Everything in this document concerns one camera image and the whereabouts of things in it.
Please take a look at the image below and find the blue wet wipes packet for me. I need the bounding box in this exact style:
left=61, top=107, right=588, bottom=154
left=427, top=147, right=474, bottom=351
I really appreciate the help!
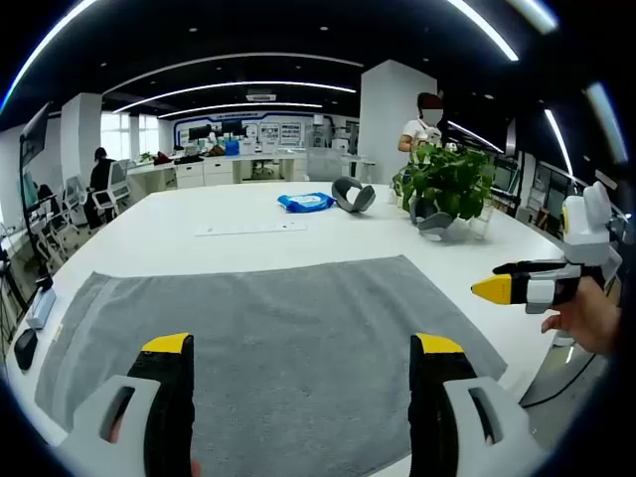
left=276, top=192, right=337, bottom=215

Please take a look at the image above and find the black monitor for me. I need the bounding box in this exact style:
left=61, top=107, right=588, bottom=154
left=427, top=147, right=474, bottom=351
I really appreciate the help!
left=19, top=101, right=54, bottom=160

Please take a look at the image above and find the green potted plant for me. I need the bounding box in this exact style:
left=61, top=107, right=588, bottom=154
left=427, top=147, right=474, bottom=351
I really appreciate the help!
left=392, top=143, right=496, bottom=223

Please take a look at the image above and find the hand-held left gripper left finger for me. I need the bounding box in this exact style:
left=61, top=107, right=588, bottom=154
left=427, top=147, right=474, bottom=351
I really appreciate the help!
left=59, top=332, right=196, bottom=477

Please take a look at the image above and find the white office chair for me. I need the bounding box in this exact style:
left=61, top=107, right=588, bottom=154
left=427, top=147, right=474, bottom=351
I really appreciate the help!
left=91, top=159, right=133, bottom=215

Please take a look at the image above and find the white table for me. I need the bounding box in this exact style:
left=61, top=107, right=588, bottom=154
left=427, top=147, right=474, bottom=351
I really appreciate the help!
left=4, top=181, right=587, bottom=477

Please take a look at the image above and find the clear glass vase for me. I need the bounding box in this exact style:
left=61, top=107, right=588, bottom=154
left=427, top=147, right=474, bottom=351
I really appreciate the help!
left=466, top=206, right=496, bottom=240

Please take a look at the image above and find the white rectangular box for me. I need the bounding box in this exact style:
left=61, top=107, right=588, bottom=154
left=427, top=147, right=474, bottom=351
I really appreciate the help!
left=25, top=286, right=57, bottom=330

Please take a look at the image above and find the grey towel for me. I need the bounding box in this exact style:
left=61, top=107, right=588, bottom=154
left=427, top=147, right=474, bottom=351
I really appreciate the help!
left=34, top=254, right=508, bottom=477

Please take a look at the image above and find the person's right hand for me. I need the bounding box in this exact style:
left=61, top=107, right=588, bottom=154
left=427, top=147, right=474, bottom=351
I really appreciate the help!
left=541, top=280, right=622, bottom=355

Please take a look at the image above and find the black cable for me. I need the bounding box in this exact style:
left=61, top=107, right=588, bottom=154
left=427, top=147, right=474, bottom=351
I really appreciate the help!
left=519, top=347, right=597, bottom=409

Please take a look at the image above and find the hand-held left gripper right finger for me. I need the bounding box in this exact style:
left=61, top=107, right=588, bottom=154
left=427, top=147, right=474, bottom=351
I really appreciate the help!
left=407, top=332, right=543, bottom=477

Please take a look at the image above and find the black oval device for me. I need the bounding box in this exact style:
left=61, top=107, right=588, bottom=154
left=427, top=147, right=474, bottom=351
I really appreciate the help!
left=13, top=327, right=40, bottom=372

